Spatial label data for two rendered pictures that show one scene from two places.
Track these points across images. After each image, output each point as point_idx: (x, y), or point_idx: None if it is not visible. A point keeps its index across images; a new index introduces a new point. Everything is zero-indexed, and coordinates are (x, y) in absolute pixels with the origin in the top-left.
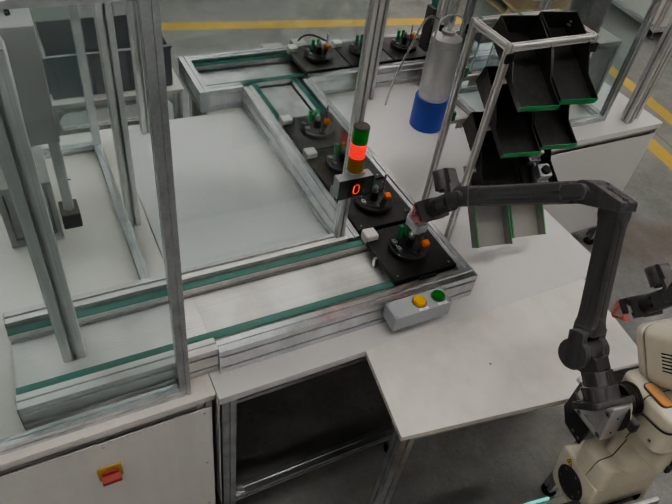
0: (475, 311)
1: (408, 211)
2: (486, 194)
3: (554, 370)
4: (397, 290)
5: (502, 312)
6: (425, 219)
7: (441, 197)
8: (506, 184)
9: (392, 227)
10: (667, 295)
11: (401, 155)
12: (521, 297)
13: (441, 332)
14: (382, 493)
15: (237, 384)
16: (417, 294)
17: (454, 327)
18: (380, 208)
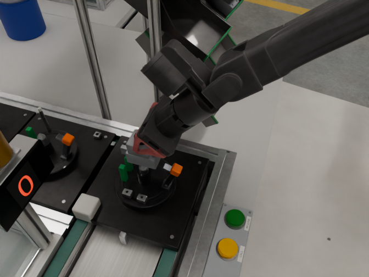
0: (255, 189)
1: (101, 134)
2: (294, 46)
3: (368, 189)
4: (189, 258)
5: (273, 167)
6: (172, 148)
7: (189, 101)
8: (329, 3)
9: (102, 170)
10: None
11: (29, 74)
12: (268, 137)
13: (257, 248)
14: None
15: None
16: (214, 239)
17: (260, 228)
18: (68, 158)
